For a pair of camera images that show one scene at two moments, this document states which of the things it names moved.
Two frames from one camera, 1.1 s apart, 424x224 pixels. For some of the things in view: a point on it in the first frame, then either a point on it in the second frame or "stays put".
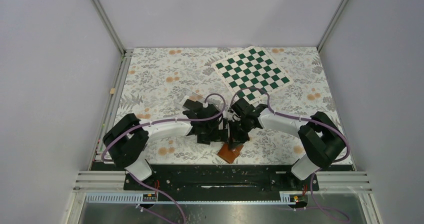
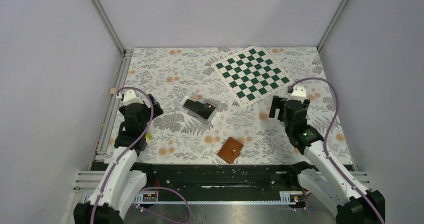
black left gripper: x=220 y=135 to x=158 y=110
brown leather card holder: x=228 y=155 stays put
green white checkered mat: x=250 y=68 stays put
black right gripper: x=235 y=138 to x=278 y=102
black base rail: x=224 y=177 stays put
